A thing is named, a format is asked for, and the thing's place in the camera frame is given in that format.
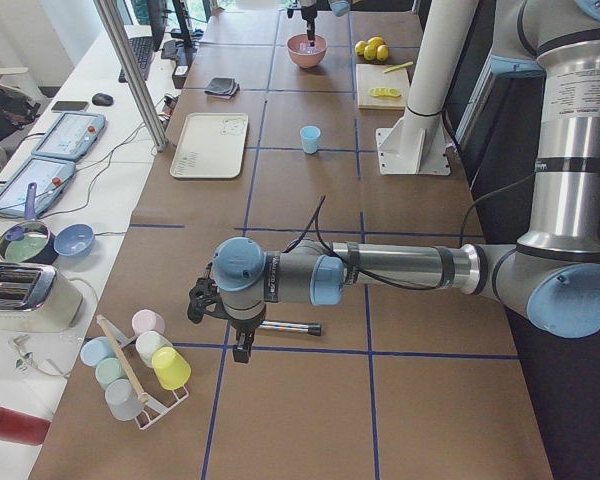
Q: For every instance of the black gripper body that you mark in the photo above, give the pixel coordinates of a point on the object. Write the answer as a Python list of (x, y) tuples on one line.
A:
[(243, 328)]

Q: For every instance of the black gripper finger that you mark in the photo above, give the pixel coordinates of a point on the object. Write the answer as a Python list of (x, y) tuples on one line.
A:
[(310, 31), (242, 347)]

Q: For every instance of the light blue cup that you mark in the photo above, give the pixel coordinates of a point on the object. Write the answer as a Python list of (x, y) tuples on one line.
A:
[(310, 138)]

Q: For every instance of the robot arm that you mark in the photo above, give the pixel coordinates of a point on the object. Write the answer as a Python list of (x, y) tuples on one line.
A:
[(309, 12), (550, 275)]

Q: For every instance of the pink bowl of ice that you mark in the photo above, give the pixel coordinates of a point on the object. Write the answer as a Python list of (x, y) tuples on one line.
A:
[(305, 53)]

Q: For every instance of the pink cup on rack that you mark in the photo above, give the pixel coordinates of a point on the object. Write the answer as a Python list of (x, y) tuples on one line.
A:
[(147, 320)]

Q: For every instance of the white cup on rack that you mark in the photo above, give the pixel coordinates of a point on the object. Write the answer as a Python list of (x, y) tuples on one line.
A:
[(148, 343)]

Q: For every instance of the yellow-green plastic cup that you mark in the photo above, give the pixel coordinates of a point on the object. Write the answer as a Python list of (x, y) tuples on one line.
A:
[(171, 368)]

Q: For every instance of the blue cup on rack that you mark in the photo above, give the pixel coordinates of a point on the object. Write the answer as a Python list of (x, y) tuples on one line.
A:
[(96, 350)]

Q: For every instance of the green cup on rack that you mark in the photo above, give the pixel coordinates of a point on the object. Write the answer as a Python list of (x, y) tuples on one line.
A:
[(109, 370)]

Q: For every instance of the grey cup on rack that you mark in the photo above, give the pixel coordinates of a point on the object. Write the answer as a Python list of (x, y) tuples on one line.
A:
[(122, 400)]

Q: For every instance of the yellow lemon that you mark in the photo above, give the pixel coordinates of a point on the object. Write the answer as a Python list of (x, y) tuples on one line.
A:
[(370, 53), (375, 41), (382, 53), (360, 47)]

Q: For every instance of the stainless steel muddler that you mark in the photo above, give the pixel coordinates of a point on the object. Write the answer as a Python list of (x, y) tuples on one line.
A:
[(312, 329)]

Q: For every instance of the yellow-green plastic knife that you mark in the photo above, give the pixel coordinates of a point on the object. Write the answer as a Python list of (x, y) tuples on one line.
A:
[(398, 67)]

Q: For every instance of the wooden cutting board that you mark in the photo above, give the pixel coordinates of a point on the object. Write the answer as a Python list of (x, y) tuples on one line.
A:
[(369, 77)]

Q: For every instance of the lemon slices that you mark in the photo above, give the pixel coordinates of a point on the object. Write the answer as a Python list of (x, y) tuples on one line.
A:
[(384, 92)]

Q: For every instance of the grey folded cloth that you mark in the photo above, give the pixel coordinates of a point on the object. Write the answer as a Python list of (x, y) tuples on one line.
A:
[(222, 87)]

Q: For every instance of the blue bowl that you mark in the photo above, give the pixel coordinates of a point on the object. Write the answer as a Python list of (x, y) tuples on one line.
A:
[(75, 241)]

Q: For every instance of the cream bear tray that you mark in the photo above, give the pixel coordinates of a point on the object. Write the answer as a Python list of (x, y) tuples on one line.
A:
[(211, 146)]

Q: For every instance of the black keyboard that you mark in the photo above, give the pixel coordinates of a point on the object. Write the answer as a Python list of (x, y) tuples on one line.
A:
[(142, 48)]

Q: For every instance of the dark blue saucepan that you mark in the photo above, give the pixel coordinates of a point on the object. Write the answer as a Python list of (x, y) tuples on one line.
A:
[(30, 241)]

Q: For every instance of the silver toaster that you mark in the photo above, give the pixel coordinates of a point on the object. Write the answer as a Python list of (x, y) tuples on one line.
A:
[(36, 298)]

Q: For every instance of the lower teach pendant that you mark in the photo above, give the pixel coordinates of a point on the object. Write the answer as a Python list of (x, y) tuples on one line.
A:
[(41, 179)]

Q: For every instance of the teach pendant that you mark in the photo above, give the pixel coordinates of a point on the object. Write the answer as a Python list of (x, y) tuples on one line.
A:
[(41, 179), (71, 136)]

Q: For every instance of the upper teach pendant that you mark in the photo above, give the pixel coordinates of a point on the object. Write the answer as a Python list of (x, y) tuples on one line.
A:
[(71, 136)]

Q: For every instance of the black computer mouse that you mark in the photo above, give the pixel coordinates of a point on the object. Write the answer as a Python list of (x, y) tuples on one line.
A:
[(102, 99)]

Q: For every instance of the black smartphone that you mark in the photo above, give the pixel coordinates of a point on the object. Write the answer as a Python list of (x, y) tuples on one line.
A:
[(69, 106)]

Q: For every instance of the red bottle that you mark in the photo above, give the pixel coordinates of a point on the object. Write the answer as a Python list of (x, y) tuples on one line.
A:
[(22, 428)]

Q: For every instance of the white wire cup rack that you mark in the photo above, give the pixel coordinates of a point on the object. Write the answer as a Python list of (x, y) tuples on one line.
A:
[(154, 408)]

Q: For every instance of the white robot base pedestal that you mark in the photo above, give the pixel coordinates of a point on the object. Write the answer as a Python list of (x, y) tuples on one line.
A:
[(416, 145)]

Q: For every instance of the aluminium frame post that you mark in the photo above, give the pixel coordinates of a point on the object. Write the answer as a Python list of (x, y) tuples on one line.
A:
[(111, 20)]

